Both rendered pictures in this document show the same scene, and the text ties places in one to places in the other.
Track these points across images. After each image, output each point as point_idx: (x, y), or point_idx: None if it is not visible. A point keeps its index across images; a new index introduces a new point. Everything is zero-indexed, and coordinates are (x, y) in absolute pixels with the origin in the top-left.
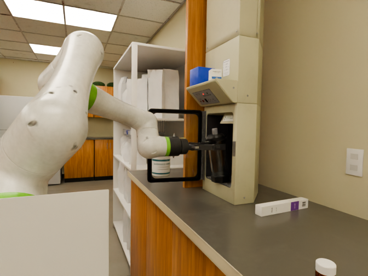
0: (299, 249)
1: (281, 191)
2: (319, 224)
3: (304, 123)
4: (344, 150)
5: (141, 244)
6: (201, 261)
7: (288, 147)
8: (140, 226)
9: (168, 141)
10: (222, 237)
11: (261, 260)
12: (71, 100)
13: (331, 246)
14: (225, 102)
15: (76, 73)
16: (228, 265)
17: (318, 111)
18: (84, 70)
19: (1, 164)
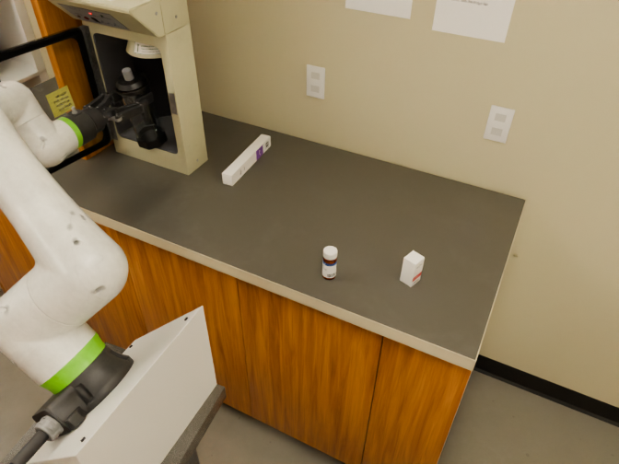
0: (290, 222)
1: (224, 114)
2: (293, 174)
3: (246, 19)
4: (304, 65)
5: (29, 255)
6: (193, 268)
7: (227, 52)
8: (13, 233)
9: (75, 128)
10: (215, 240)
11: (268, 252)
12: (101, 237)
13: (312, 204)
14: (144, 33)
15: (45, 181)
16: (243, 272)
17: (267, 5)
18: (37, 162)
19: (54, 331)
